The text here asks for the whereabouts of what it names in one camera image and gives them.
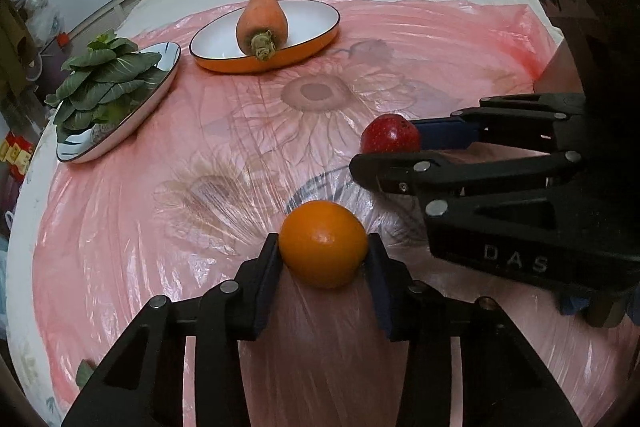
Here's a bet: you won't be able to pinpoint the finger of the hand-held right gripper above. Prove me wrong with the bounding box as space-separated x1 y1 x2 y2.
350 151 586 235
412 93 586 152

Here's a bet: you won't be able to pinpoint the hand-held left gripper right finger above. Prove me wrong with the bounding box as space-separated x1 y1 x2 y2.
364 233 583 427

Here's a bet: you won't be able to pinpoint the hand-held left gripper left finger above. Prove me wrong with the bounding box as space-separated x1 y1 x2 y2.
60 233 282 427

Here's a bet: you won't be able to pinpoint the red apple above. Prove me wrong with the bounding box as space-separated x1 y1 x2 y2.
361 114 422 155

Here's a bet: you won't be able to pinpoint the smooth orange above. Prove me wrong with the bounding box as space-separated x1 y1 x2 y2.
278 200 369 290

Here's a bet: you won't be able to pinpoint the pink plastic sheet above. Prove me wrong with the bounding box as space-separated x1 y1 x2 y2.
30 0 640 427

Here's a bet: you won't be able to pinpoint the orange oval dish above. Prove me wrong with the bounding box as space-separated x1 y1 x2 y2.
189 0 342 74

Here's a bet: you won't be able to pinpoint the small green leaf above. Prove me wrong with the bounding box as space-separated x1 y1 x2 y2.
75 358 97 390

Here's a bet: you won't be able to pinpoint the carrot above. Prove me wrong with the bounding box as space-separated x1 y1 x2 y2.
236 0 290 62

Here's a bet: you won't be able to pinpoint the white plate with dark rim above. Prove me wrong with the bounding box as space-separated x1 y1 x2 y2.
56 42 182 164

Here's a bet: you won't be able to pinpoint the green bok choy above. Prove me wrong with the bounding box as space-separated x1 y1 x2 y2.
45 33 168 132

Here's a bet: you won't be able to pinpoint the red and yellow boxes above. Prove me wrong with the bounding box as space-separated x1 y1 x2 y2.
0 129 36 180

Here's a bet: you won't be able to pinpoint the mauve plastic bin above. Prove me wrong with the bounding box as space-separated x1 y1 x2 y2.
25 42 68 92

